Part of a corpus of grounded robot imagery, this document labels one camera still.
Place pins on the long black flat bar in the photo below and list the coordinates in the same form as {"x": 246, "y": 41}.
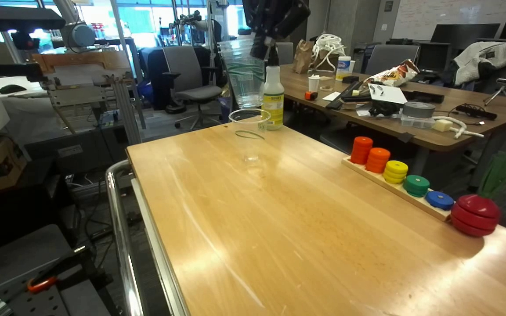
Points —
{"x": 341, "y": 97}

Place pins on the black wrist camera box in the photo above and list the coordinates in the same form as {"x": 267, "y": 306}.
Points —
{"x": 294, "y": 16}

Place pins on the yellow label spray bottle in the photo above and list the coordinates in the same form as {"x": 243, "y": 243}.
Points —
{"x": 273, "y": 107}

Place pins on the snack chips bag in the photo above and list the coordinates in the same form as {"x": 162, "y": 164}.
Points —
{"x": 394, "y": 72}

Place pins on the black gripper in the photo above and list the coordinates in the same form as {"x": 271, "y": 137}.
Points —
{"x": 262, "y": 13}

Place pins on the white cloth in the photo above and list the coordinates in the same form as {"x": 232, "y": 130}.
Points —
{"x": 482, "y": 55}

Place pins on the grey office chair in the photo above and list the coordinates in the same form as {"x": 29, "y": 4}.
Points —
{"x": 185, "y": 67}

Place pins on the green ribbed plastic object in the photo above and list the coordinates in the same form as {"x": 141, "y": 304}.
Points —
{"x": 496, "y": 176}

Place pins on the orange clamp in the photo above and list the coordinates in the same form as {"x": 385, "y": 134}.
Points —
{"x": 43, "y": 283}

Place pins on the blue toy disc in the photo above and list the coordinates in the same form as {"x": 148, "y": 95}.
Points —
{"x": 440, "y": 199}

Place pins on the small white cup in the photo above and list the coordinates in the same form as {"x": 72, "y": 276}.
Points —
{"x": 315, "y": 83}

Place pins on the yellow toy disc stack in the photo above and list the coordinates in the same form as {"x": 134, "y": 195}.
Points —
{"x": 396, "y": 171}

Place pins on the red-orange toy disc stack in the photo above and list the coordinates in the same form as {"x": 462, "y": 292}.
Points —
{"x": 361, "y": 149}

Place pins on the white container blue label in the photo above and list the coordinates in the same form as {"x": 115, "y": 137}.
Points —
{"x": 343, "y": 67}

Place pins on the clear glass bowl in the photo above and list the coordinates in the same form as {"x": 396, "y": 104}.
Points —
{"x": 245, "y": 58}

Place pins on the wooden stacking toy base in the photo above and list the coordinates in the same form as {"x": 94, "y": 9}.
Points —
{"x": 375, "y": 178}

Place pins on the large red toy disc stack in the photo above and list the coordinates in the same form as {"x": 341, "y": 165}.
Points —
{"x": 475, "y": 214}

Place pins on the small black device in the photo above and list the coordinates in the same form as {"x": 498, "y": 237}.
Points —
{"x": 422, "y": 95}

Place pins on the orange toy disc stack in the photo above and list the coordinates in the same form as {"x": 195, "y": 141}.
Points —
{"x": 378, "y": 158}

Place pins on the small orange object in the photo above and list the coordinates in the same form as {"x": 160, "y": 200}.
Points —
{"x": 310, "y": 95}

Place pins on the brown paper bag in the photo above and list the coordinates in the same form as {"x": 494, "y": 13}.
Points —
{"x": 303, "y": 58}

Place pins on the green toy disc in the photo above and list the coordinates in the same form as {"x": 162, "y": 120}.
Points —
{"x": 417, "y": 185}

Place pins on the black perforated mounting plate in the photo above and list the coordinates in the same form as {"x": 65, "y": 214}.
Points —
{"x": 79, "y": 300}

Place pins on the black remote control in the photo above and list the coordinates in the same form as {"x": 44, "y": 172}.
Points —
{"x": 475, "y": 111}

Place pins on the grey cylindrical device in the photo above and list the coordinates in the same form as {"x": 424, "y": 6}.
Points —
{"x": 79, "y": 34}

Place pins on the white paper sheet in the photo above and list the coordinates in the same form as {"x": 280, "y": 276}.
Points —
{"x": 331, "y": 95}

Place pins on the white printed booklet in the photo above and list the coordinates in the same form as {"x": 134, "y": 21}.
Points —
{"x": 387, "y": 92}

